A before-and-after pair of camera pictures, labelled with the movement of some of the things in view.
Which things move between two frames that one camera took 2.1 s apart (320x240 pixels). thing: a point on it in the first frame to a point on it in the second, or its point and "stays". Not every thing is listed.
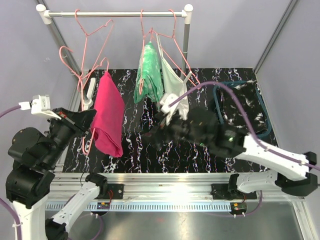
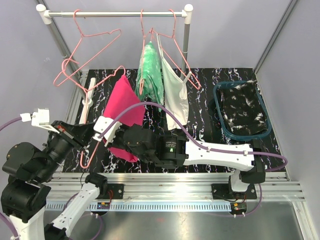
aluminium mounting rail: (153, 192) stays
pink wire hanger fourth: (180, 50) stays
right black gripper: (157, 133) to (115, 143)
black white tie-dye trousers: (249, 96) stays
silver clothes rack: (89, 84) stays
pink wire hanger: (85, 44) to (59, 81)
